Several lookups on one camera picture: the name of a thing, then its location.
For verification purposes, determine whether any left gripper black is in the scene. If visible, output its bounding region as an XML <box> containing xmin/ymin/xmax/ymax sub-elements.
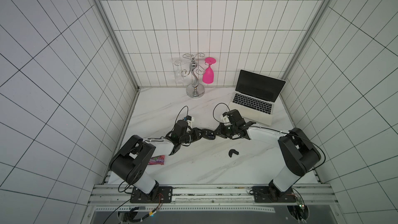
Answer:
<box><xmin>180</xmin><ymin>128</ymin><xmax>206</xmax><ymax>144</ymax></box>

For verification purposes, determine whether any silver laptop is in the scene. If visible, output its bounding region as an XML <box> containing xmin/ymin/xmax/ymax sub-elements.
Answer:
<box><xmin>229</xmin><ymin>69</ymin><xmax>286</xmax><ymax>125</ymax></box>

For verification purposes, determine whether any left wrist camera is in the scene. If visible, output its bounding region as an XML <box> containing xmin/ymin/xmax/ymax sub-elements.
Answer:
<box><xmin>183</xmin><ymin>116</ymin><xmax>194</xmax><ymax>128</ymax></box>

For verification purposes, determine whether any black mouse battery cover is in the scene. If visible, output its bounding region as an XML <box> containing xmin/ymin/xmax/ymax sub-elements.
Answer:
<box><xmin>228</xmin><ymin>149</ymin><xmax>239</xmax><ymax>158</ymax></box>

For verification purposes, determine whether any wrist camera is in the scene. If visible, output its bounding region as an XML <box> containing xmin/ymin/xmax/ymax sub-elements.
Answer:
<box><xmin>183</xmin><ymin>116</ymin><xmax>194</xmax><ymax>128</ymax></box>
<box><xmin>220</xmin><ymin>113</ymin><xmax>230</xmax><ymax>123</ymax></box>

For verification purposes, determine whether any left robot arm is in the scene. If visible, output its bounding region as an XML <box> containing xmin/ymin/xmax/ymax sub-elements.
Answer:
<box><xmin>109</xmin><ymin>120</ymin><xmax>205</xmax><ymax>202</ymax></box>

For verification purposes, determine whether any chrome glass holder stand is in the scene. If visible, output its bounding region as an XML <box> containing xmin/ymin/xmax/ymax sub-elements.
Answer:
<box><xmin>181</xmin><ymin>52</ymin><xmax>205</xmax><ymax>99</ymax></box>

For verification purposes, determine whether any purple candy bag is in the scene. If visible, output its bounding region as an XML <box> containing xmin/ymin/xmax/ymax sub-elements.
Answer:
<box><xmin>148</xmin><ymin>155</ymin><xmax>165</xmax><ymax>165</ymax></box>

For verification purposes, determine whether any clear wine glass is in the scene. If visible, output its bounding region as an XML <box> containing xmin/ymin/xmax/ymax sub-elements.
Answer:
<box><xmin>173</xmin><ymin>59</ymin><xmax>184</xmax><ymax>86</ymax></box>

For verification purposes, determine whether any aluminium mounting rail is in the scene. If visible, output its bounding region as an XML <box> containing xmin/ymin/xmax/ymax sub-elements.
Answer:
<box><xmin>88</xmin><ymin>184</ymin><xmax>338</xmax><ymax>207</ymax></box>

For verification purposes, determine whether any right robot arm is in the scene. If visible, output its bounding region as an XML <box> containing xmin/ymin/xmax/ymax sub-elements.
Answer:
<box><xmin>215</xmin><ymin>110</ymin><xmax>324</xmax><ymax>202</ymax></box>

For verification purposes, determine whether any pink wine glass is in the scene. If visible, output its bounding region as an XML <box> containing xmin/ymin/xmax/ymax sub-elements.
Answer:
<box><xmin>203</xmin><ymin>57</ymin><xmax>217</xmax><ymax>84</ymax></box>

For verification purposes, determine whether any black wireless mouse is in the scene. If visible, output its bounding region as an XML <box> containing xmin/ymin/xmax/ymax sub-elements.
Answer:
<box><xmin>201</xmin><ymin>129</ymin><xmax>216</xmax><ymax>140</ymax></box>

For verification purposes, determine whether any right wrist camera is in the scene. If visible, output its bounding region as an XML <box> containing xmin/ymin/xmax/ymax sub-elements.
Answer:
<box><xmin>220</xmin><ymin>113</ymin><xmax>230</xmax><ymax>123</ymax></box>

